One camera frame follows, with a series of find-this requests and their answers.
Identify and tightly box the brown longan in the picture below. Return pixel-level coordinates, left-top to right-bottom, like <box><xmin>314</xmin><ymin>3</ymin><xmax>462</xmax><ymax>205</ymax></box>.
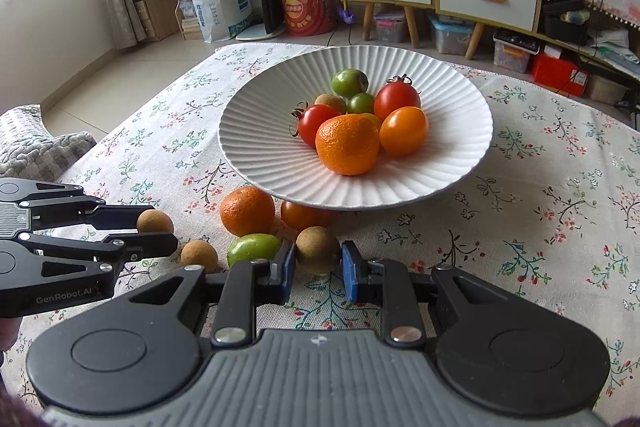
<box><xmin>314</xmin><ymin>93</ymin><xmax>347</xmax><ymax>114</ymax></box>
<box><xmin>295</xmin><ymin>227</ymin><xmax>341</xmax><ymax>274</ymax></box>
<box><xmin>180</xmin><ymin>239</ymin><xmax>219</xmax><ymax>273</ymax></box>
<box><xmin>137</xmin><ymin>209</ymin><xmax>175</xmax><ymax>233</ymax></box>

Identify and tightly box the green jujube fruit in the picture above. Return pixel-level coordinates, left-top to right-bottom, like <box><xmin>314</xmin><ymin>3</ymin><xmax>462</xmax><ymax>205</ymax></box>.
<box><xmin>227</xmin><ymin>233</ymin><xmax>282</xmax><ymax>268</ymax></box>

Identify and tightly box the large orange mandarin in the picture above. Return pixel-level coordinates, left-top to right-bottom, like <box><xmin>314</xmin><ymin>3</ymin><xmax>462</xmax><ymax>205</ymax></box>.
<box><xmin>314</xmin><ymin>114</ymin><xmax>380</xmax><ymax>176</ymax></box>

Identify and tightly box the orange tomato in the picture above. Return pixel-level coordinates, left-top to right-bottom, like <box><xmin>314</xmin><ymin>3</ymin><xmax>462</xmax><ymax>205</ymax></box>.
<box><xmin>378</xmin><ymin>106</ymin><xmax>428</xmax><ymax>157</ymax></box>

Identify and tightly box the yellow-green tomato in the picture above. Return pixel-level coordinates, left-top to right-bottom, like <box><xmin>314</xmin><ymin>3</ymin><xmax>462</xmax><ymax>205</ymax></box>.
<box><xmin>360</xmin><ymin>113</ymin><xmax>382</xmax><ymax>130</ymax></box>

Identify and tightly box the red tomato with stem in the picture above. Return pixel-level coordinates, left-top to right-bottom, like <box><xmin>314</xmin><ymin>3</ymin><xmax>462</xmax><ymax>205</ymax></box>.
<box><xmin>290</xmin><ymin>102</ymin><xmax>343</xmax><ymax>148</ymax></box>

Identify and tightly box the small green fruit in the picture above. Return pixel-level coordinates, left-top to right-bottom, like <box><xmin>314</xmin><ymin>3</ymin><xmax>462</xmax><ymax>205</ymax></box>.
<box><xmin>347</xmin><ymin>92</ymin><xmax>374</xmax><ymax>114</ymax></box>

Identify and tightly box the brown longan front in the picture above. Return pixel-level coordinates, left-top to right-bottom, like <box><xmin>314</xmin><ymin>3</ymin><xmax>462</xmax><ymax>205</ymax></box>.
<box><xmin>314</xmin><ymin>93</ymin><xmax>347</xmax><ymax>114</ymax></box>

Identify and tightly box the red cherry tomato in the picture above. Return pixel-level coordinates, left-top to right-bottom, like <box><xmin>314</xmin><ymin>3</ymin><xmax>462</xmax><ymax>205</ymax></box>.
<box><xmin>373</xmin><ymin>75</ymin><xmax>421</xmax><ymax>120</ymax></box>

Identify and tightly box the green jujube front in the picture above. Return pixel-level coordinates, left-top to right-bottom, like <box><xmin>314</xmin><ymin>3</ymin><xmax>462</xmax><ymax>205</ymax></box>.
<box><xmin>331</xmin><ymin>68</ymin><xmax>369</xmax><ymax>98</ymax></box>

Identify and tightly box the grey knitted cushion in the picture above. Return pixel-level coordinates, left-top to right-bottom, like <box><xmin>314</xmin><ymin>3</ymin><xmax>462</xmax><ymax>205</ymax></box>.
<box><xmin>0</xmin><ymin>104</ymin><xmax>96</xmax><ymax>182</ymax></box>

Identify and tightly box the white ribbed plate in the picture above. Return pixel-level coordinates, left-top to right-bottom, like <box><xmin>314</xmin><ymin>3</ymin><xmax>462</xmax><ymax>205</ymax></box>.
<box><xmin>218</xmin><ymin>46</ymin><xmax>494</xmax><ymax>210</ymax></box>

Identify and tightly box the floral tablecloth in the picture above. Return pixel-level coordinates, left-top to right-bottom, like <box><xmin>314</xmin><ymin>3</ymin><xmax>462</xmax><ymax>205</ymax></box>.
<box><xmin>0</xmin><ymin>42</ymin><xmax>640</xmax><ymax>425</ymax></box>

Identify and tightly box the white paper bag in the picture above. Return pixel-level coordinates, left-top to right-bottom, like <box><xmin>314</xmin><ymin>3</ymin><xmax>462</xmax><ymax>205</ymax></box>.
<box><xmin>191</xmin><ymin>0</ymin><xmax>254</xmax><ymax>43</ymax></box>

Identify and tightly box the red storage box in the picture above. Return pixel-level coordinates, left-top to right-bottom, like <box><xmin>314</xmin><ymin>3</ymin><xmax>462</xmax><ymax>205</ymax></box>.
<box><xmin>532</xmin><ymin>53</ymin><xmax>588</xmax><ymax>96</ymax></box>

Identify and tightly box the red snack bucket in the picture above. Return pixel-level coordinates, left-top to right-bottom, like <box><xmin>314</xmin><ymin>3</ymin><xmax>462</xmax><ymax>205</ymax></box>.
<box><xmin>282</xmin><ymin>0</ymin><xmax>337</xmax><ymax>37</ymax></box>

